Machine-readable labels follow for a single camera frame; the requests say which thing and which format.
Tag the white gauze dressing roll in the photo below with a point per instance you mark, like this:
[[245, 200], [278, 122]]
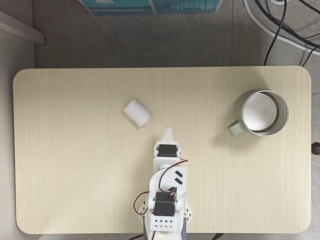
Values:
[[137, 113]]

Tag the blue printed box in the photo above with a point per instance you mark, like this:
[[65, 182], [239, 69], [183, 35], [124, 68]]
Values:
[[150, 6]]

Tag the black round knob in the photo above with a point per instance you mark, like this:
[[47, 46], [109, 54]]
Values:
[[316, 148]]

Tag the white shelf board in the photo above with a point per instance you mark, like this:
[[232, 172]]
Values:
[[22, 28]]

